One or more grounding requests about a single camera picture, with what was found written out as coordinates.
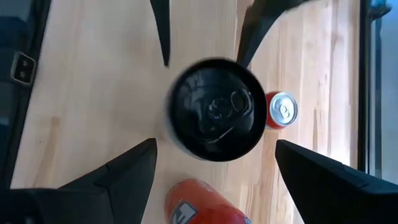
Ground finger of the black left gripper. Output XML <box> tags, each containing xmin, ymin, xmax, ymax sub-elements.
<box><xmin>150</xmin><ymin>0</ymin><xmax>172</xmax><ymax>68</ymax></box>
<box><xmin>235</xmin><ymin>0</ymin><xmax>312</xmax><ymax>68</ymax></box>

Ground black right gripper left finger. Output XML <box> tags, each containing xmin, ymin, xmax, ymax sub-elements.
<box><xmin>40</xmin><ymin>138</ymin><xmax>159</xmax><ymax>224</ymax></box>

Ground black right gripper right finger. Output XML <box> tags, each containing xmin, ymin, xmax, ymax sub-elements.
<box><xmin>275</xmin><ymin>139</ymin><xmax>398</xmax><ymax>224</ymax></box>

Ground red Fanta soda can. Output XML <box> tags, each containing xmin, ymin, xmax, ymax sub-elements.
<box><xmin>264</xmin><ymin>91</ymin><xmax>299</xmax><ymax>131</ymax></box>
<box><xmin>164</xmin><ymin>178</ymin><xmax>253</xmax><ymax>224</ymax></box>

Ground small metal bracket two holes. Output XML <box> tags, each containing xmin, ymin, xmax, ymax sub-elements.
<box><xmin>10</xmin><ymin>51</ymin><xmax>37</xmax><ymax>87</ymax></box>

